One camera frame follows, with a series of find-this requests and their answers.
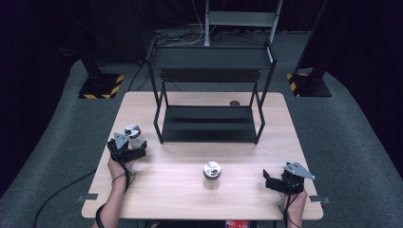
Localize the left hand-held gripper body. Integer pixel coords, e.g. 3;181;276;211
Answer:
106;132;132;163

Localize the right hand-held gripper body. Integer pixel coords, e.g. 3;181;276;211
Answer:
280;161;317;196

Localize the glass jar with silver lid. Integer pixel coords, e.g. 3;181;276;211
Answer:
124;123;144;150
202;161;222;191

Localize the black metal two-tier rack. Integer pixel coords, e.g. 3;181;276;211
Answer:
146;36;278;145

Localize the person's left hand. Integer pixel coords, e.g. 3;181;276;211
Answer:
106;156;138;187

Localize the person's right hand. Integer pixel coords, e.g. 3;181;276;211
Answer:
279;189;309;217

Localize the person's red printed clothing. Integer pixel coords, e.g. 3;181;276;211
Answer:
223;219;252;228

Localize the black stand with striped base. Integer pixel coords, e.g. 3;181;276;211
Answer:
285;0;333;99
77;47;125;100

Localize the grey metal stand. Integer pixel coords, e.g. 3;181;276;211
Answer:
203;0;284;48

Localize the left hand-held gripper cable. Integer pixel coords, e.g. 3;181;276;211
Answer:
94;151;137;228

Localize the hand-held gripper cable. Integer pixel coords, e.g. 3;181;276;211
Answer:
94;151;137;228
278;181;302;228

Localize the right hand-held gripper cable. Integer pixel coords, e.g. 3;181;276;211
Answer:
278;181;302;228

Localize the grey metal table bracket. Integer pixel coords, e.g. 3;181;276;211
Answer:
77;193;100;203
308;195;332;204

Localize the thin black cable behind table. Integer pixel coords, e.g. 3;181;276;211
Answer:
126;61;150;93

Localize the black floor cable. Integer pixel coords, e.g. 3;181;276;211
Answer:
32;169;97;228

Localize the bundle of floor cables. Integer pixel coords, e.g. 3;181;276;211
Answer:
155;22;208;47

